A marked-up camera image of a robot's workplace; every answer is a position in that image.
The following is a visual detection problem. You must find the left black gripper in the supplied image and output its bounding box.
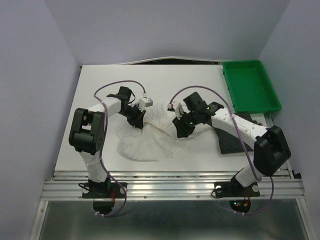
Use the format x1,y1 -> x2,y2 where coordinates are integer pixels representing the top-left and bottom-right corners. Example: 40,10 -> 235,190
118,104 -> 146,130

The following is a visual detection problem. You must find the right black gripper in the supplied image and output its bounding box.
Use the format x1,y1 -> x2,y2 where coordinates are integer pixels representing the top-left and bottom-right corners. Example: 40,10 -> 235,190
172,110 -> 200,138

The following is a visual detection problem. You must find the white skirt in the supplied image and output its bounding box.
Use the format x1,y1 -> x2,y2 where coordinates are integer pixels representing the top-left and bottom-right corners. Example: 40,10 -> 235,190
115,103 -> 212,162

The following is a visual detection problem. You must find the dark grey dotted skirt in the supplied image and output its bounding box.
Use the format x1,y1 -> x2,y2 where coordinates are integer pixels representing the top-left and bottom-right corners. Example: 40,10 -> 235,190
213,113 -> 263,155

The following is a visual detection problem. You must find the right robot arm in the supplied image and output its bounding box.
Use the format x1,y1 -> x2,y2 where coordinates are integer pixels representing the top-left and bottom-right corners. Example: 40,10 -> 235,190
167,92 -> 291,195

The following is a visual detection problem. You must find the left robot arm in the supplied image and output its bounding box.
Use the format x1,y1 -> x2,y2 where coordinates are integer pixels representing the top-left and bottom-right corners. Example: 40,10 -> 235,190
68,86 -> 153,197

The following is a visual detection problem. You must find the green plastic basket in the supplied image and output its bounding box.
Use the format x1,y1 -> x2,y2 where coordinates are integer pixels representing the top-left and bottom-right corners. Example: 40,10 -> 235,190
222,59 -> 282,114

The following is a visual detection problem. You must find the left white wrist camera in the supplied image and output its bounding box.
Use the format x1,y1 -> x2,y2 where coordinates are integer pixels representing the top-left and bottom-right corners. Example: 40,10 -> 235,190
138,97 -> 153,111

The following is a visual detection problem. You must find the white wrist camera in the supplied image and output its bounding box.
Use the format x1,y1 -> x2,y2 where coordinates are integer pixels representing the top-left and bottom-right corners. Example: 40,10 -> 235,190
167,101 -> 185,120
138,97 -> 153,111

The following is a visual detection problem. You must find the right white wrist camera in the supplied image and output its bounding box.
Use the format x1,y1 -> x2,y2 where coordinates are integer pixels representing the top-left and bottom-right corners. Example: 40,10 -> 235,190
167,101 -> 185,120

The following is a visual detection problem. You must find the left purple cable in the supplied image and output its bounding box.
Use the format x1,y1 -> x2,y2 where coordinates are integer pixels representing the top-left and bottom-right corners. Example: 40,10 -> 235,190
93,80 -> 148,218

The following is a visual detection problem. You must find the purple cable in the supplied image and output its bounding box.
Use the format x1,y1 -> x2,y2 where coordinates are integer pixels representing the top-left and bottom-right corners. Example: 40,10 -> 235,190
168,86 -> 275,216
93,80 -> 148,218

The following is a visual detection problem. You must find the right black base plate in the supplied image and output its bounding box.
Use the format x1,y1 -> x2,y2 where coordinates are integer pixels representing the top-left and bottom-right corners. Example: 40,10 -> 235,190
211,181 -> 260,199

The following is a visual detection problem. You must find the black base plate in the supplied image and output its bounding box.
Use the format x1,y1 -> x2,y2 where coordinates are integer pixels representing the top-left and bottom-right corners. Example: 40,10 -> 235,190
211,181 -> 260,199
78,179 -> 125,199

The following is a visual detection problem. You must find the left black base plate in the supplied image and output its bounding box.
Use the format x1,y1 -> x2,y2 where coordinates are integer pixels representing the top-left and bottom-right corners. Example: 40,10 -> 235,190
78,179 -> 125,199

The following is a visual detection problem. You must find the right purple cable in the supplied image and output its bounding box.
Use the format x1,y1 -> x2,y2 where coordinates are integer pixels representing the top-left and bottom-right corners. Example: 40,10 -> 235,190
168,86 -> 275,216

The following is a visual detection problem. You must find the aluminium rail frame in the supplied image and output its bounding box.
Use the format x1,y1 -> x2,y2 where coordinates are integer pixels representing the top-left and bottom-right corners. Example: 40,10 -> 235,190
29,112 -> 318,240

